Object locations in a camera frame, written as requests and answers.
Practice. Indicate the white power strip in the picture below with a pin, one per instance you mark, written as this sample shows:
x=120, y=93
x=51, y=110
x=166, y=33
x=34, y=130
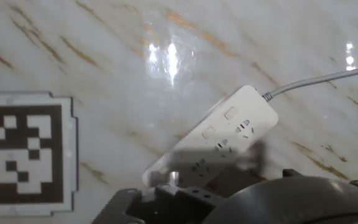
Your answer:
x=228, y=130

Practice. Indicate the black white fiducial marker board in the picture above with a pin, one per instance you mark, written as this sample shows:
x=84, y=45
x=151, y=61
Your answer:
x=20, y=155

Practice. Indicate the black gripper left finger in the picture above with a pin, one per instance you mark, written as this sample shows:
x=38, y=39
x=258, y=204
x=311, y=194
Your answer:
x=113, y=208

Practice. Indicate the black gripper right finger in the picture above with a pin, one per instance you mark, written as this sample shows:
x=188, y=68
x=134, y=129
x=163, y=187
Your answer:
x=191, y=199

